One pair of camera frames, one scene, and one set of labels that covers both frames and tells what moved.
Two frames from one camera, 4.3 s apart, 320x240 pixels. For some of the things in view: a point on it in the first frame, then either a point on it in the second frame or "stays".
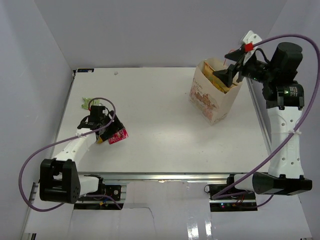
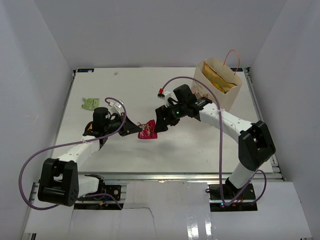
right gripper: x=227 y=75 to x=162 y=113
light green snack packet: x=86 y=100 stays
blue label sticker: x=84 y=70 stays
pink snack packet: x=121 y=135 to x=148 y=130
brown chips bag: x=208 y=71 stays
